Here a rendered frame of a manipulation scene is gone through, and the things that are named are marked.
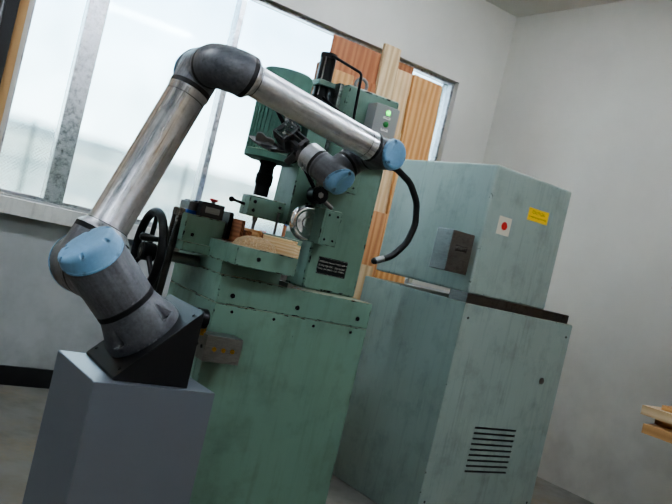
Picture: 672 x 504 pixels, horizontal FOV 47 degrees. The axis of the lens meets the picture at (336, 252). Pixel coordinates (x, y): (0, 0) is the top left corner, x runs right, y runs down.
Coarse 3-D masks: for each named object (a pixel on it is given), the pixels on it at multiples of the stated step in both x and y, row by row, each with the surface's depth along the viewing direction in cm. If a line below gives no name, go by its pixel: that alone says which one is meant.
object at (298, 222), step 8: (296, 208) 261; (304, 208) 261; (312, 208) 262; (296, 216) 260; (304, 216) 262; (312, 216) 263; (296, 224) 260; (304, 224) 262; (312, 224) 263; (296, 232) 261; (304, 232) 262; (304, 240) 263
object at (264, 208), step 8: (248, 200) 263; (256, 200) 263; (264, 200) 265; (272, 200) 266; (240, 208) 267; (248, 208) 262; (256, 208) 263; (264, 208) 265; (272, 208) 266; (256, 216) 264; (264, 216) 265; (272, 216) 267; (280, 216) 268
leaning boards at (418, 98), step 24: (336, 48) 427; (360, 48) 436; (384, 48) 442; (336, 72) 422; (384, 72) 442; (408, 72) 456; (384, 96) 443; (408, 96) 456; (432, 96) 462; (408, 120) 453; (432, 120) 464; (408, 144) 455; (384, 192) 452; (384, 216) 441; (360, 288) 421
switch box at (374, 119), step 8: (368, 104) 272; (376, 104) 267; (368, 112) 270; (376, 112) 267; (384, 112) 268; (392, 112) 270; (368, 120) 269; (376, 120) 267; (384, 120) 269; (392, 120) 270; (376, 128) 268; (384, 128) 269; (392, 128) 271; (392, 136) 271
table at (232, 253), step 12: (180, 240) 250; (216, 240) 249; (204, 252) 251; (216, 252) 247; (228, 252) 239; (240, 252) 235; (252, 252) 237; (264, 252) 239; (240, 264) 235; (252, 264) 237; (264, 264) 239; (276, 264) 241; (288, 264) 243
